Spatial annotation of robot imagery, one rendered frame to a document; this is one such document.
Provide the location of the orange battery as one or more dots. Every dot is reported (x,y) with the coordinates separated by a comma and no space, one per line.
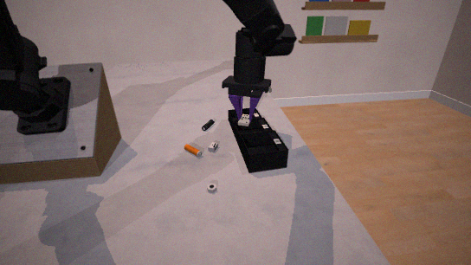
(193,150)

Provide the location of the cream domino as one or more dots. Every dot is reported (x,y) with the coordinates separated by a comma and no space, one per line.
(244,121)

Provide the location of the white hex nut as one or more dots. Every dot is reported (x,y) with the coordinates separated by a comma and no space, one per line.
(211,188)

